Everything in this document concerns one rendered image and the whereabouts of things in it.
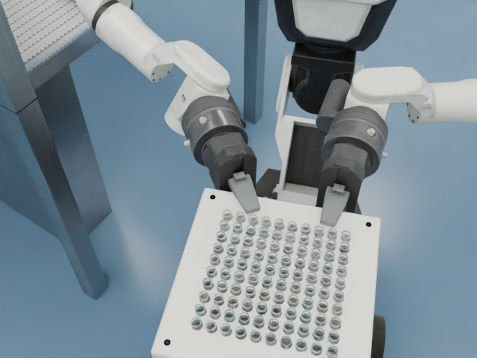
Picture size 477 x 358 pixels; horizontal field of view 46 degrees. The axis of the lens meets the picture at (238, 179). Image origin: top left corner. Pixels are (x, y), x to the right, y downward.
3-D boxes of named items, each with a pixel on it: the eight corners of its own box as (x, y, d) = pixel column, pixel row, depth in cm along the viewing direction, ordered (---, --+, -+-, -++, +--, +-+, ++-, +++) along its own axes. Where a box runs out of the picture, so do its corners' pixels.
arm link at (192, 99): (202, 101, 82) (181, 56, 89) (171, 153, 88) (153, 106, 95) (262, 116, 89) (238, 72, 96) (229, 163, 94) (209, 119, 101)
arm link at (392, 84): (348, 136, 91) (429, 131, 92) (358, 94, 84) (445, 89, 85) (340, 109, 95) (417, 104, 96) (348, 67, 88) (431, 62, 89)
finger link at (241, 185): (242, 215, 75) (227, 182, 79) (264, 209, 76) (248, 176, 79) (242, 208, 74) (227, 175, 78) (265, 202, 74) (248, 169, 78)
